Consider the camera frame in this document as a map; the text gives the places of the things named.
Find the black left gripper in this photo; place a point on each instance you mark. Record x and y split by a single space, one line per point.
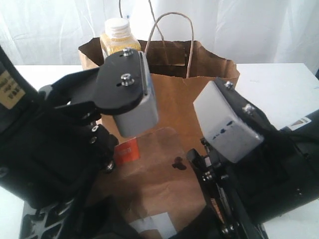
51 152

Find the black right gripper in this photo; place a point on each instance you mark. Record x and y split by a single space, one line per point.
252 170

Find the brown kraft pouch white label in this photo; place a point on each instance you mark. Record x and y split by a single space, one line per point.
156 189

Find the yellow millet grain pack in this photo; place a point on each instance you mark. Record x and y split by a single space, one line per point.
117 36

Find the brown paper shopping bag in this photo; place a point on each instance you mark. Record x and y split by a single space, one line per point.
180 70

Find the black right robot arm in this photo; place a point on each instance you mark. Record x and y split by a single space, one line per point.
254 171

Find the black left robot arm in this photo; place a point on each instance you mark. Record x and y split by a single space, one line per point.
51 151

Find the white backdrop sheet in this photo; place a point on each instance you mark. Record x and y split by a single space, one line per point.
49 32

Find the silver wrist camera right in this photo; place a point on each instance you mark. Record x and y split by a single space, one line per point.
221 127

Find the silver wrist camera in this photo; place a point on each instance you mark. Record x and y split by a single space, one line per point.
221 127
125 91

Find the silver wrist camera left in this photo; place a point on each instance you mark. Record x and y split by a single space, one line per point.
125 91

